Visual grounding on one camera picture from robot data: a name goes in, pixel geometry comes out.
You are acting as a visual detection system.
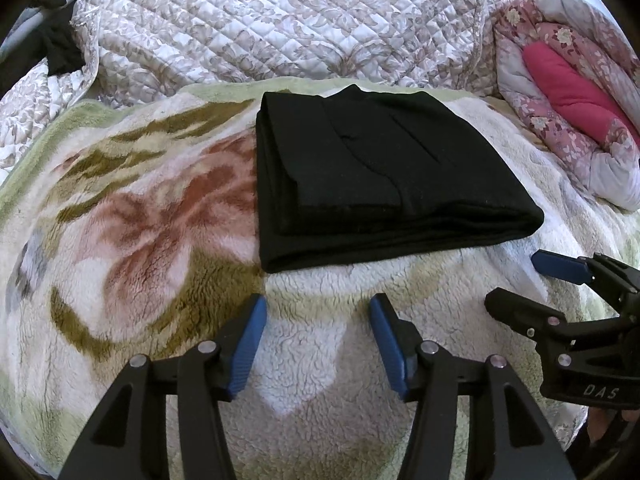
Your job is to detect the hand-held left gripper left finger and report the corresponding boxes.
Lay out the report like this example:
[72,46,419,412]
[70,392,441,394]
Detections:
[57,293,268,480]

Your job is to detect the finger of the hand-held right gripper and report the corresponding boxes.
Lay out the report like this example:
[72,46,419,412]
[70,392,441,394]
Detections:
[484,287,571,346]
[531,250,640,318]

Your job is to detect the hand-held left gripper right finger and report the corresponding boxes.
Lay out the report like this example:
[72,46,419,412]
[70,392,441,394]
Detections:
[368,293,577,480]

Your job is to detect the black pants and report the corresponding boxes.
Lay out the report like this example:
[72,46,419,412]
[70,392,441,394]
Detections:
[255,85,546,275]

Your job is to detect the person's right hand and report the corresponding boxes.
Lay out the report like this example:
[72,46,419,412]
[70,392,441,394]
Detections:
[587,409,632,457]

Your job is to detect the floral fleece blanket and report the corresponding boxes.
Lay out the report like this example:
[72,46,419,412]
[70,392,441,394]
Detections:
[0,77,640,480]

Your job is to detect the pink floral comforter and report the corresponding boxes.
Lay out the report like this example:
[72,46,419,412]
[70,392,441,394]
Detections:
[492,0,640,211]

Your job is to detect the quilted beige bedspread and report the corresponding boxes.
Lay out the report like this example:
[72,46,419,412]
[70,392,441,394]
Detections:
[0,0,533,173]

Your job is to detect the dark clothes pile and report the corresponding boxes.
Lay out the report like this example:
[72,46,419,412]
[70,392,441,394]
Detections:
[37,0,88,75]

